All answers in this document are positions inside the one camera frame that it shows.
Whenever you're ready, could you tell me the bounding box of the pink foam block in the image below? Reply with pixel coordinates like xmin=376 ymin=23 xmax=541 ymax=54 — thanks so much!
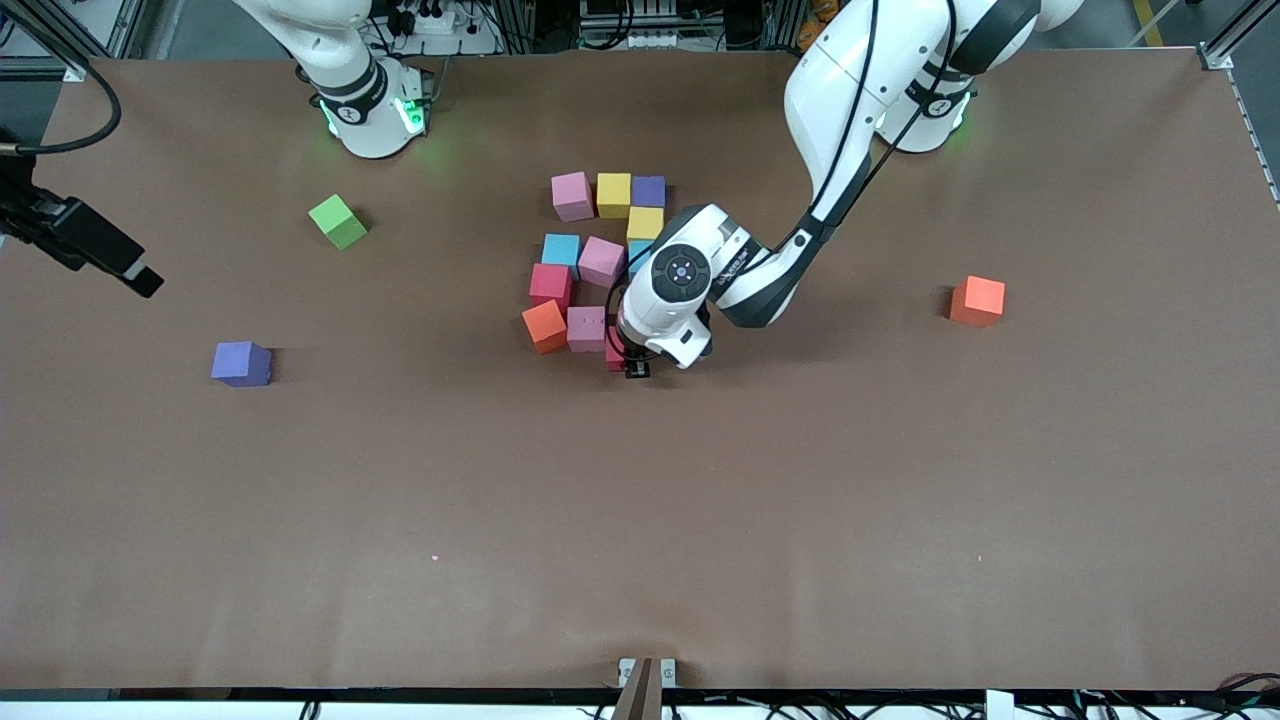
xmin=578 ymin=236 xmax=627 ymax=290
xmin=567 ymin=306 xmax=608 ymax=353
xmin=551 ymin=171 xmax=596 ymax=223

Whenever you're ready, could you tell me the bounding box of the aluminium table side rail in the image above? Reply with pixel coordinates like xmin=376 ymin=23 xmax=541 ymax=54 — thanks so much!
xmin=1228 ymin=72 xmax=1280 ymax=206

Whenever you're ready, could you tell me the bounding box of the orange foam block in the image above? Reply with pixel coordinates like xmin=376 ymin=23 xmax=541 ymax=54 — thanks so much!
xmin=949 ymin=276 xmax=1006 ymax=328
xmin=521 ymin=300 xmax=569 ymax=355

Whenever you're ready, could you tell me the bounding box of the white electrical device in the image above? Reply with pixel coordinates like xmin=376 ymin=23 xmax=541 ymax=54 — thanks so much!
xmin=580 ymin=0 xmax=681 ymax=51

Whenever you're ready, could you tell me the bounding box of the brown pole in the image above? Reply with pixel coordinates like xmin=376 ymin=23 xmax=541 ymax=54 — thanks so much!
xmin=610 ymin=657 xmax=663 ymax=720

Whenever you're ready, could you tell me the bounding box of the green foam block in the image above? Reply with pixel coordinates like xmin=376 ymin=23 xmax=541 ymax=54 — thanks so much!
xmin=308 ymin=193 xmax=369 ymax=251

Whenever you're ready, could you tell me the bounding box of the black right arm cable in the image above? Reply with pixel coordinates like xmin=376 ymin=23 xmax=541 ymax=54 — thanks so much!
xmin=0 ymin=0 xmax=123 ymax=157

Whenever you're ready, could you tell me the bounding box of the aluminium frame profile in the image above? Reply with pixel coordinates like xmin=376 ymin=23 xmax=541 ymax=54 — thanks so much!
xmin=1205 ymin=0 xmax=1280 ymax=61

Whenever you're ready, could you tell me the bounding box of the white metal bracket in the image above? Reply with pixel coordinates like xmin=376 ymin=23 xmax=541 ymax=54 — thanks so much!
xmin=618 ymin=657 xmax=677 ymax=689

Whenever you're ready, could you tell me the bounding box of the white power strip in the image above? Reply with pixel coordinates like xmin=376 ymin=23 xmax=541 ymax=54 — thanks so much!
xmin=385 ymin=0 xmax=501 ymax=56

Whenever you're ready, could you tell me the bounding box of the bag of orange items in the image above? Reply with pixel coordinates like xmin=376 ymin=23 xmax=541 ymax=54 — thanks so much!
xmin=797 ymin=0 xmax=841 ymax=53

